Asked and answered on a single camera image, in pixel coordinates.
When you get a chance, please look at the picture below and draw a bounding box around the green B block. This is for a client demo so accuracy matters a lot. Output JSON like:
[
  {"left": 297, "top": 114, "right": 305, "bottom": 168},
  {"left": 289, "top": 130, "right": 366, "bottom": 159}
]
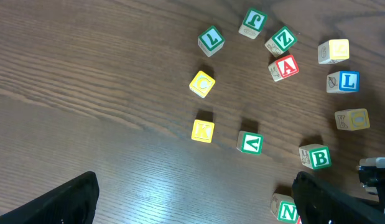
[{"left": 299, "top": 144, "right": 332, "bottom": 170}]

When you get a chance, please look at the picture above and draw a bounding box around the yellow K block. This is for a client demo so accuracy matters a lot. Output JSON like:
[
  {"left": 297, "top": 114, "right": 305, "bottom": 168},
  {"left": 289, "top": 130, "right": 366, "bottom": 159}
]
[{"left": 191, "top": 119, "right": 215, "bottom": 143}]

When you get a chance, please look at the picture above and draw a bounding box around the yellow S block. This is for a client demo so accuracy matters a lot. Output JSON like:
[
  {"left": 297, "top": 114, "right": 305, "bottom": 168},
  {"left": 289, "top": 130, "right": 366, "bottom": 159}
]
[{"left": 318, "top": 39, "right": 350, "bottom": 64}]

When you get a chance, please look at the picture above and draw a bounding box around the green V block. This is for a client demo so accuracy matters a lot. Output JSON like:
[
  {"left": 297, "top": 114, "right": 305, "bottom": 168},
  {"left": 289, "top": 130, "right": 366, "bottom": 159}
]
[{"left": 236, "top": 131, "right": 264, "bottom": 155}]

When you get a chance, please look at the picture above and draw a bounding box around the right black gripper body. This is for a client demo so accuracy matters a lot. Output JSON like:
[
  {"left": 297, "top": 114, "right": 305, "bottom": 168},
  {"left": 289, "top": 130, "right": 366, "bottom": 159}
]
[{"left": 358, "top": 166, "right": 385, "bottom": 214}]

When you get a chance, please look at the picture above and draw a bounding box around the green Z block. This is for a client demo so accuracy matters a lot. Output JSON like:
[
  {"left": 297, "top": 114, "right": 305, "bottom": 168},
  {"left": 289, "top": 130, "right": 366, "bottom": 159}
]
[{"left": 264, "top": 26, "right": 297, "bottom": 57}]

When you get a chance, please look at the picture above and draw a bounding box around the green L block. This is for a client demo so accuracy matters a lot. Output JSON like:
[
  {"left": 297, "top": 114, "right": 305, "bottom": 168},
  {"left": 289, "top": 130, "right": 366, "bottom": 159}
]
[{"left": 198, "top": 26, "right": 225, "bottom": 57}]

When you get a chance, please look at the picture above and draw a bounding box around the red A block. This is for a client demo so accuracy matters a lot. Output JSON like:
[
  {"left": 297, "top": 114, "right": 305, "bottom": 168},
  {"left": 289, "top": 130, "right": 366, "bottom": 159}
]
[{"left": 268, "top": 55, "right": 300, "bottom": 82}]

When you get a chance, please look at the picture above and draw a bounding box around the green J block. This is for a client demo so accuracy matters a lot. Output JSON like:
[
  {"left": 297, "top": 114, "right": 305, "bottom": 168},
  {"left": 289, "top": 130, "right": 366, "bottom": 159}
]
[{"left": 238, "top": 7, "right": 267, "bottom": 39}]

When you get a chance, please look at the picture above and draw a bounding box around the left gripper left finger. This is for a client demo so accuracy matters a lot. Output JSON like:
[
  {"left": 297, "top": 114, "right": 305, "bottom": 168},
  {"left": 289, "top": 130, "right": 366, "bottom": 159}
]
[{"left": 0, "top": 171, "right": 100, "bottom": 224}]

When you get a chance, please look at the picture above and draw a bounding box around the blue L block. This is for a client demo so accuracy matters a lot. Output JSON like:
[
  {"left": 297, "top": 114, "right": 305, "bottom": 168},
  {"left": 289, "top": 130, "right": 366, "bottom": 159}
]
[{"left": 327, "top": 71, "right": 360, "bottom": 93}]

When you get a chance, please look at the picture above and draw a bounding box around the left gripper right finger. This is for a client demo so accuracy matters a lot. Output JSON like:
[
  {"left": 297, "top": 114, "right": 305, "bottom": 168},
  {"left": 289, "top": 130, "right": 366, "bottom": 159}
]
[{"left": 292, "top": 171, "right": 385, "bottom": 224}]

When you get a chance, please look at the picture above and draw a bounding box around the green N block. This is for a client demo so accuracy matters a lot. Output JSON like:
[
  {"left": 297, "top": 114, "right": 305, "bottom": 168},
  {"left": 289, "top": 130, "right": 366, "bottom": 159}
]
[{"left": 271, "top": 193, "right": 299, "bottom": 223}]

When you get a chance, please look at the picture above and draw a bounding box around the yellow O block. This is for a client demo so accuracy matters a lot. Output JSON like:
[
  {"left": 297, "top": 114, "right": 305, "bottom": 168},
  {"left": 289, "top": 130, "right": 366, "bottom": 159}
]
[{"left": 335, "top": 108, "right": 370, "bottom": 131}]

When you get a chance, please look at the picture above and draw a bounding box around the yellow C block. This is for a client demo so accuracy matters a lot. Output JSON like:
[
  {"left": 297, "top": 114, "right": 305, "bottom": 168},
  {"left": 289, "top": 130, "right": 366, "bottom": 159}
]
[{"left": 189, "top": 70, "right": 216, "bottom": 98}]

